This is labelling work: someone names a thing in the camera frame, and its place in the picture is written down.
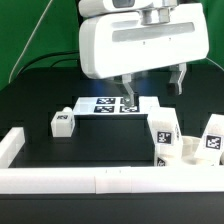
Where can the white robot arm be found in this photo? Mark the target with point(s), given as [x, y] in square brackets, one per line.
[123, 37]

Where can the white round stool seat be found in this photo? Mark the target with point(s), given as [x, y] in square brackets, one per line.
[186, 150]

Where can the white U-shaped fence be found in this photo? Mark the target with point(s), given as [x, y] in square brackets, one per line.
[101, 180]

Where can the white marker tag board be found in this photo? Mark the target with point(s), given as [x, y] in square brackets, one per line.
[112, 106]

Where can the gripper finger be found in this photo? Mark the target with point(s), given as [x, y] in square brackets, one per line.
[178, 71]
[129, 96]

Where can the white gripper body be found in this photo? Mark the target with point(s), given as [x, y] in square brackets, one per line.
[121, 38]

